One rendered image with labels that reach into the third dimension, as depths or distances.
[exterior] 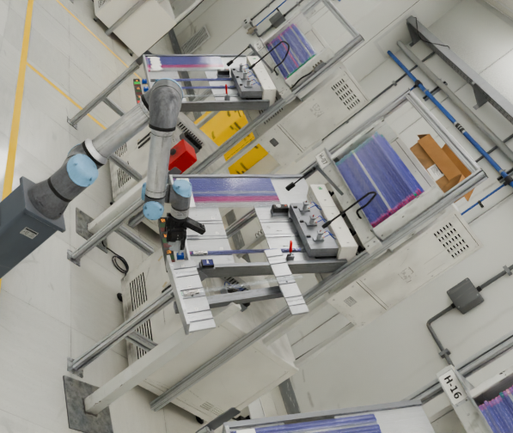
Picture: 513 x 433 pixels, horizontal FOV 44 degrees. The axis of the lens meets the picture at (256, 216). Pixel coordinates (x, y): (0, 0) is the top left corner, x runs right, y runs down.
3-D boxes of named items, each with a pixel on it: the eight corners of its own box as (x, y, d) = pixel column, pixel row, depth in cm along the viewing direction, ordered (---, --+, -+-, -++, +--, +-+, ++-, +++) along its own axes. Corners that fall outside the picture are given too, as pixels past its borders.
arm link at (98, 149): (54, 167, 236) (167, 78, 224) (63, 153, 250) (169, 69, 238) (77, 191, 241) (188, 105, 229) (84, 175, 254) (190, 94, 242)
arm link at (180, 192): (171, 176, 252) (192, 179, 253) (169, 198, 258) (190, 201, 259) (170, 187, 246) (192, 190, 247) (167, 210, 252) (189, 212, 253)
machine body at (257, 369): (119, 387, 300) (219, 314, 286) (112, 285, 354) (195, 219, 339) (208, 432, 340) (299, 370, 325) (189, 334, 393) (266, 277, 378)
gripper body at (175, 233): (164, 232, 267) (166, 209, 260) (184, 231, 269) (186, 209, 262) (166, 243, 261) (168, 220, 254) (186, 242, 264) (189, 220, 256)
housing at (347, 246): (334, 271, 288) (341, 246, 280) (303, 206, 325) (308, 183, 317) (351, 270, 290) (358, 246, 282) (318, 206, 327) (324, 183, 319)
